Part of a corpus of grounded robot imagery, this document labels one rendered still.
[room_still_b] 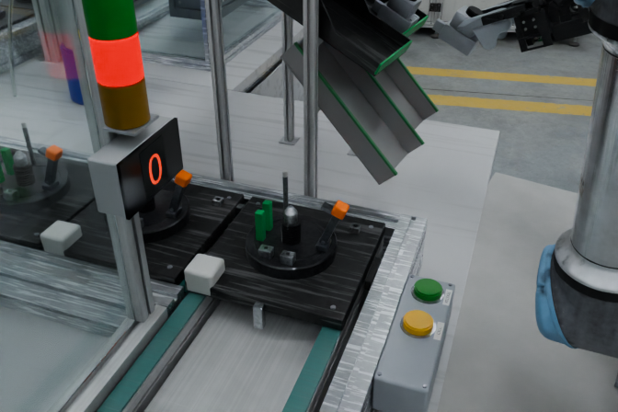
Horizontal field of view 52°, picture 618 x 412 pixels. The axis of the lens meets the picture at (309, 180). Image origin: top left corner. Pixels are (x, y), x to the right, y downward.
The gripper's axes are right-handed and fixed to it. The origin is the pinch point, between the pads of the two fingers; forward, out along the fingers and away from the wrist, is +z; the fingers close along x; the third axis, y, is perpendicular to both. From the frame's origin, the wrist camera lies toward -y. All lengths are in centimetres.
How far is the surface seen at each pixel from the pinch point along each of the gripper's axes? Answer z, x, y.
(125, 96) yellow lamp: 12, -65, -12
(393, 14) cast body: 11.7, -3.3, -5.1
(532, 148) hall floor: 66, 199, 102
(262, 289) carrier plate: 19, -52, 21
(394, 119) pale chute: 15.3, -8.7, 12.6
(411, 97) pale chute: 18.5, 6.1, 13.1
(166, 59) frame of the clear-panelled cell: 104, 27, -10
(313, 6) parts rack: 12.8, -25.0, -12.1
